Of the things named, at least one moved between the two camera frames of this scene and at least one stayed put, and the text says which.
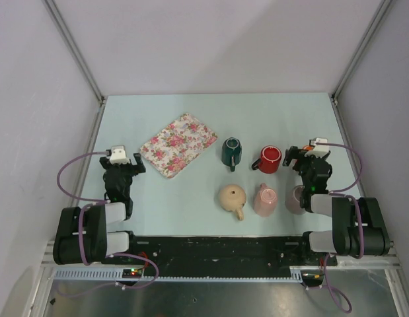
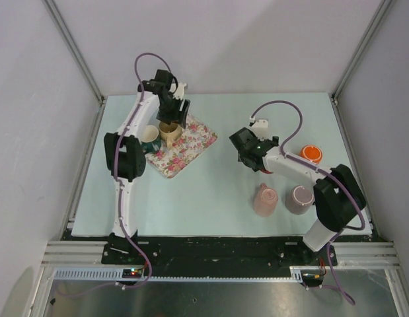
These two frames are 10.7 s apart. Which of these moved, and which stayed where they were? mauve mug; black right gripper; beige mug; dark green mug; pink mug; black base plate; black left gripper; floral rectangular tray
Moved: black right gripper; black left gripper; beige mug; dark green mug
Stayed: black base plate; mauve mug; pink mug; floral rectangular tray
